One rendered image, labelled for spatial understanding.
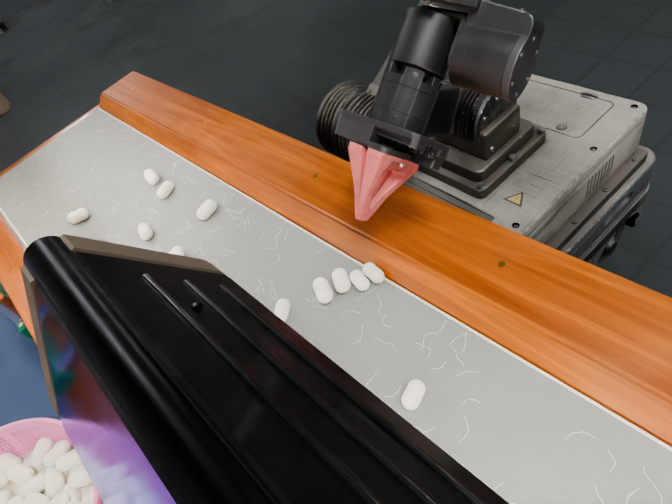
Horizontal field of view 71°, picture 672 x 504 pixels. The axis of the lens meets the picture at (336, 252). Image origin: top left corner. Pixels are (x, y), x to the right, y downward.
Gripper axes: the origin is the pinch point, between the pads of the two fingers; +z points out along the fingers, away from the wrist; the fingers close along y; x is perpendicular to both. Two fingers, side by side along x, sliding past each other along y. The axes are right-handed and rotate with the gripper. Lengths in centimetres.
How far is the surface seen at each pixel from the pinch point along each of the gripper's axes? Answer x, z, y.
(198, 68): 121, -9, -246
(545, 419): 5.4, 10.4, 23.1
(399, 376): 2.2, 14.0, 10.0
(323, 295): 2.0, 11.4, -2.8
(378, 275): 6.1, 7.1, 0.7
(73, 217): -7, 22, -53
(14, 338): -14, 43, -49
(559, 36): 176, -73, -65
